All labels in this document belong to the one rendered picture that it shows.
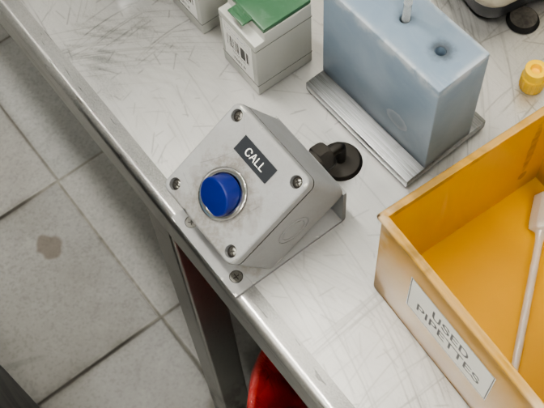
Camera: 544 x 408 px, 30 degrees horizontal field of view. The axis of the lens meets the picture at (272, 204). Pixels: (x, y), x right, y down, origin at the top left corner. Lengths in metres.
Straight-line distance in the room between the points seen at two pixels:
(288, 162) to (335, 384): 0.14
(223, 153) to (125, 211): 1.07
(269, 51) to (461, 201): 0.16
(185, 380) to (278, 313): 0.92
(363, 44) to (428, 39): 0.04
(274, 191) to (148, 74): 0.18
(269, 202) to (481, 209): 0.14
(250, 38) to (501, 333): 0.24
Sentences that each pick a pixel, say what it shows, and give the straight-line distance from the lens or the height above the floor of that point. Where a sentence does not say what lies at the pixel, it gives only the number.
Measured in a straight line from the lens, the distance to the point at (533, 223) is 0.64.
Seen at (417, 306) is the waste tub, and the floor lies 0.92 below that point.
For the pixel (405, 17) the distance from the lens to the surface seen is 0.60.
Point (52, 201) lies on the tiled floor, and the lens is 1.69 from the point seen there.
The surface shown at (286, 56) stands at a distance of 0.68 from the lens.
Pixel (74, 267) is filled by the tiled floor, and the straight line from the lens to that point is 1.63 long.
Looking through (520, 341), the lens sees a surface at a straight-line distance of 0.61.
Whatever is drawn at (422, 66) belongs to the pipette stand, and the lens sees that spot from 0.59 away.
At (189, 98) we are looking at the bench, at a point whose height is 0.87.
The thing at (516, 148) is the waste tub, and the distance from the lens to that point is 0.59.
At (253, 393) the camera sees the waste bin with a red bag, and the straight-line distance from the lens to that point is 1.06.
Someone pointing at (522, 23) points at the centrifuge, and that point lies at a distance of 0.74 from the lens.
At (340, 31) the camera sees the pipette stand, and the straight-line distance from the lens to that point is 0.64.
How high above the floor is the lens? 1.46
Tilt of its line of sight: 63 degrees down
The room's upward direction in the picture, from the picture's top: 5 degrees counter-clockwise
